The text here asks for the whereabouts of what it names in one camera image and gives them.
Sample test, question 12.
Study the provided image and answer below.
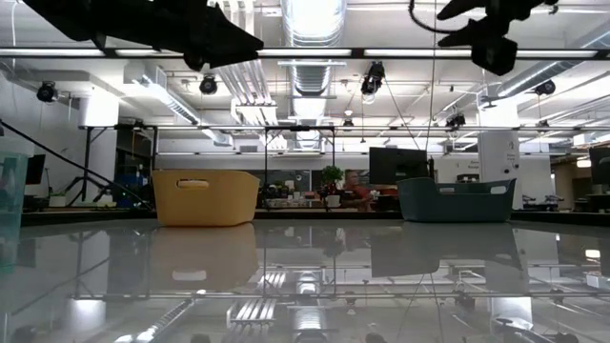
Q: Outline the person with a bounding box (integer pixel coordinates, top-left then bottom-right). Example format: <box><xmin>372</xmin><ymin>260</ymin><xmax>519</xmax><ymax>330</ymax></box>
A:
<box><xmin>339</xmin><ymin>169</ymin><xmax>383</xmax><ymax>212</ymax></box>

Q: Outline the silver ventilation duct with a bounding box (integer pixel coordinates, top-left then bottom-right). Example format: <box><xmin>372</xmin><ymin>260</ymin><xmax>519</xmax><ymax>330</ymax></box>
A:
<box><xmin>280</xmin><ymin>0</ymin><xmax>347</xmax><ymax>96</ymax></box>

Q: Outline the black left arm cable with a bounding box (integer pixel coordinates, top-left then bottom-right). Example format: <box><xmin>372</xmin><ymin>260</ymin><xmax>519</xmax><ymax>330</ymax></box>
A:
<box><xmin>0</xmin><ymin>118</ymin><xmax>154</xmax><ymax>212</ymax></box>

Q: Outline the orange plastic bin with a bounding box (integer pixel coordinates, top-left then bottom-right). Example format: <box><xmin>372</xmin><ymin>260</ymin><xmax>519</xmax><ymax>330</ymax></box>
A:
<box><xmin>151</xmin><ymin>170</ymin><xmax>262</xmax><ymax>228</ymax></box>

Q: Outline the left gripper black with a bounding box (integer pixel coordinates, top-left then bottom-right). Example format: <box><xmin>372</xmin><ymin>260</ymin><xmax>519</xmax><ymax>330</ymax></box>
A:
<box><xmin>90</xmin><ymin>0</ymin><xmax>265</xmax><ymax>71</ymax></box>

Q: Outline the small white cap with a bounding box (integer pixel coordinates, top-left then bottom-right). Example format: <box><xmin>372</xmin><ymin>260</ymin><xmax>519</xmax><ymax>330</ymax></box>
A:
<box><xmin>0</xmin><ymin>136</ymin><xmax>35</xmax><ymax>275</ymax></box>

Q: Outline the green potted plant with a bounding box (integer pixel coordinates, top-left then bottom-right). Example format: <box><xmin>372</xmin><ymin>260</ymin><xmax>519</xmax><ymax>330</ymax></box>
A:
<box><xmin>320</xmin><ymin>164</ymin><xmax>345</xmax><ymax>209</ymax></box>

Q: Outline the teal plastic bin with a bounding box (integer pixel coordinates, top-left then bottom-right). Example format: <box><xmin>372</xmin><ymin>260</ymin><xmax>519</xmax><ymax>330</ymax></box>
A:
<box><xmin>396</xmin><ymin>176</ymin><xmax>518</xmax><ymax>224</ymax></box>

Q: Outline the black computer monitor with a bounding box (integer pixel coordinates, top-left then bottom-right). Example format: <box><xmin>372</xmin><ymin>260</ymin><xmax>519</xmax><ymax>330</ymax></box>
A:
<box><xmin>26</xmin><ymin>153</ymin><xmax>47</xmax><ymax>187</ymax></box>
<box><xmin>368</xmin><ymin>147</ymin><xmax>429</xmax><ymax>187</ymax></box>
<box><xmin>588</xmin><ymin>147</ymin><xmax>610</xmax><ymax>186</ymax></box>

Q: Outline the black overhead light bar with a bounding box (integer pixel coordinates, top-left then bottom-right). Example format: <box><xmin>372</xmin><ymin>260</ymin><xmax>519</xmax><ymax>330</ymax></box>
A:
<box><xmin>0</xmin><ymin>46</ymin><xmax>610</xmax><ymax>61</ymax></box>

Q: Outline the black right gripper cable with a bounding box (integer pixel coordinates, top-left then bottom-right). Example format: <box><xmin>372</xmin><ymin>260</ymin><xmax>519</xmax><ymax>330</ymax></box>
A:
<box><xmin>408</xmin><ymin>0</ymin><xmax>449</xmax><ymax>35</ymax></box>

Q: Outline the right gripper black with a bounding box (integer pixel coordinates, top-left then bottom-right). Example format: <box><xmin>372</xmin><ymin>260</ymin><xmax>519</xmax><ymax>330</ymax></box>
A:
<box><xmin>437</xmin><ymin>0</ymin><xmax>559</xmax><ymax>77</ymax></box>

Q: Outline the black metal rig frame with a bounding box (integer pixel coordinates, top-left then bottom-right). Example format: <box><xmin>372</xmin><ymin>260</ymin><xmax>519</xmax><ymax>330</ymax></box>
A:
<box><xmin>78</xmin><ymin>124</ymin><xmax>158</xmax><ymax>211</ymax></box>

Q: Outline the white pillar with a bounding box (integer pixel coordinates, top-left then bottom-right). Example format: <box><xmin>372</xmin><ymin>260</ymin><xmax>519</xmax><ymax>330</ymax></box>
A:
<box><xmin>478</xmin><ymin>102</ymin><xmax>521</xmax><ymax>211</ymax></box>

